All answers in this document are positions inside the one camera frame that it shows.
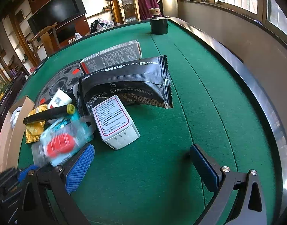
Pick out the dark jar wooden knob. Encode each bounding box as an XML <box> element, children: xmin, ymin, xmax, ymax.
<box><xmin>149</xmin><ymin>8</ymin><xmax>168</xmax><ymax>35</ymax></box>

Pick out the wooden chair left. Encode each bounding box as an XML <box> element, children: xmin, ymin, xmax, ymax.
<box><xmin>27</xmin><ymin>22</ymin><xmax>61</xmax><ymax>63</ymax></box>

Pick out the round mahjong table centre panel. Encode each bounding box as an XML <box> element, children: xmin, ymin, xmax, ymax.
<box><xmin>35</xmin><ymin>60</ymin><xmax>83</xmax><ymax>107</ymax></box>

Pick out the yellow cracker packet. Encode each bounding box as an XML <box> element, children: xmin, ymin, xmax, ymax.
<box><xmin>25</xmin><ymin>104</ymin><xmax>48</xmax><ymax>144</ymax></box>

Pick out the maroon garment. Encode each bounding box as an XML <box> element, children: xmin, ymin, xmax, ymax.
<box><xmin>138</xmin><ymin>0</ymin><xmax>160</xmax><ymax>20</ymax></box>

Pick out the black wall television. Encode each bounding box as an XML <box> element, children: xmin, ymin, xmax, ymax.
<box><xmin>28</xmin><ymin>0</ymin><xmax>90</xmax><ymax>43</ymax></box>

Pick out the teal red blister pack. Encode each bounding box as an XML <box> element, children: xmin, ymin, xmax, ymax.
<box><xmin>31</xmin><ymin>116</ymin><xmax>96</xmax><ymax>167</ymax></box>

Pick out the white power adapter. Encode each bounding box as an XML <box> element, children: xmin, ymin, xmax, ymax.
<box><xmin>10</xmin><ymin>107</ymin><xmax>22</xmax><ymax>128</ymax></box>

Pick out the pile of clothes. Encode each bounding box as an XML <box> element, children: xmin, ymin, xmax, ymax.
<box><xmin>90</xmin><ymin>18</ymin><xmax>114</xmax><ymax>34</ymax></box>

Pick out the black pen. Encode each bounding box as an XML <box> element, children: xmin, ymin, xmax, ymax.
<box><xmin>23</xmin><ymin>104</ymin><xmax>76</xmax><ymax>125</ymax></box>

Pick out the white printed small box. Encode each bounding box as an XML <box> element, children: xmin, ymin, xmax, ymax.
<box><xmin>92</xmin><ymin>95</ymin><xmax>140</xmax><ymax>150</ymax></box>

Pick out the cardboard box tray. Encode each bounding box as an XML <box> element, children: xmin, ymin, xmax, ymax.
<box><xmin>0</xmin><ymin>95</ymin><xmax>35</xmax><ymax>173</ymax></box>

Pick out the black snack sachet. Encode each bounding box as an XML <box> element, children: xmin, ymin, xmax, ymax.
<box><xmin>76</xmin><ymin>55</ymin><xmax>173</xmax><ymax>116</ymax></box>

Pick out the wooden chair with garment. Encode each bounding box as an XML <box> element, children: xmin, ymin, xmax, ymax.
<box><xmin>106</xmin><ymin>0</ymin><xmax>140</xmax><ymax>26</ymax></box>

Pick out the grey red carton box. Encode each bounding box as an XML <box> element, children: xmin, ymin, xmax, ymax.
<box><xmin>79</xmin><ymin>40</ymin><xmax>142</xmax><ymax>74</ymax></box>

